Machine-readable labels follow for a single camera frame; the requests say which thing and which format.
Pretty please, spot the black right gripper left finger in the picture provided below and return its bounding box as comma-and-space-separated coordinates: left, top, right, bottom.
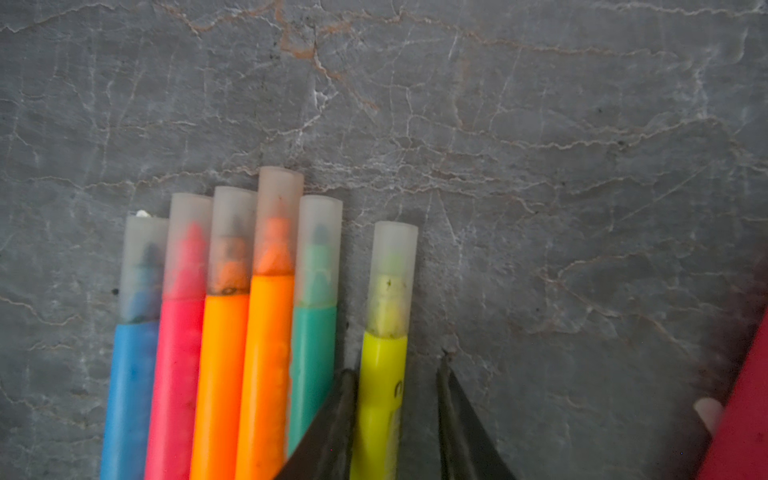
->
275, 369, 358, 480

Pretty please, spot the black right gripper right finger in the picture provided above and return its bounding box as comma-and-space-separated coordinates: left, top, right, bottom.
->
436, 355, 516, 480

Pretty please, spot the lime green marker pen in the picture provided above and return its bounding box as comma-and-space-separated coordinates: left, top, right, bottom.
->
349, 221, 419, 479

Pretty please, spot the teal green marker pen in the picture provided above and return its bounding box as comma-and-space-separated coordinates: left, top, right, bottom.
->
285, 195, 343, 457

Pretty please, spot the pink marker pen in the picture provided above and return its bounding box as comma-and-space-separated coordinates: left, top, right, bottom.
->
696, 319, 767, 479

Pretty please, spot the light blue marker pen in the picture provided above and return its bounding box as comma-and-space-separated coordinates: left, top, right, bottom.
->
99, 215, 169, 479

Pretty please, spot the dark orange marker pen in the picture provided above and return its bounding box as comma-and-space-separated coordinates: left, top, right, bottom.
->
190, 186, 257, 479

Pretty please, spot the red marker pen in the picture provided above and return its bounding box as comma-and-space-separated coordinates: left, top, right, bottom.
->
144, 193, 213, 479

